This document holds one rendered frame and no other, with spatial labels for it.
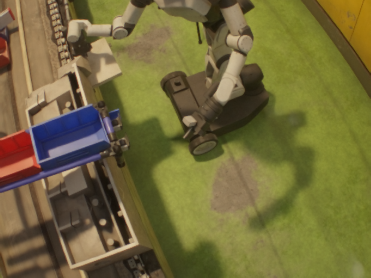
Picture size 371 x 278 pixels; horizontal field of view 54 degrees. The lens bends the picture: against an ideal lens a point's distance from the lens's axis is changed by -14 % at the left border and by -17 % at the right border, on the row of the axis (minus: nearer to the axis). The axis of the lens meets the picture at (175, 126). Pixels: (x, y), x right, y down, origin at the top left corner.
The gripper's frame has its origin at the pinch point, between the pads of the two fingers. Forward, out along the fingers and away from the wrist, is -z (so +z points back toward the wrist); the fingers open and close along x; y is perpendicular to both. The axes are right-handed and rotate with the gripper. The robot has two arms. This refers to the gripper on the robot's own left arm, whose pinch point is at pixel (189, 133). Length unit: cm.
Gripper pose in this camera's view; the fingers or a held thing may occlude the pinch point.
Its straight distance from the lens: 193.1
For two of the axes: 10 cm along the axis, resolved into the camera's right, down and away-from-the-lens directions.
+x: -5.7, -6.2, 5.3
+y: -4.9, -2.6, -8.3
